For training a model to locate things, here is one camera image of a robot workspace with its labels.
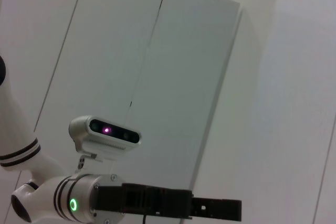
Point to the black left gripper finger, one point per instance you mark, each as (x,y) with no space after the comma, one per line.
(218,208)

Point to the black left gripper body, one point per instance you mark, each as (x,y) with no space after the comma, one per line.
(144,200)

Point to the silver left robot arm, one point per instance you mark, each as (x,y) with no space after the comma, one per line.
(47,182)

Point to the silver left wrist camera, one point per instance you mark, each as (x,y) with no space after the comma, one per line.
(105,134)

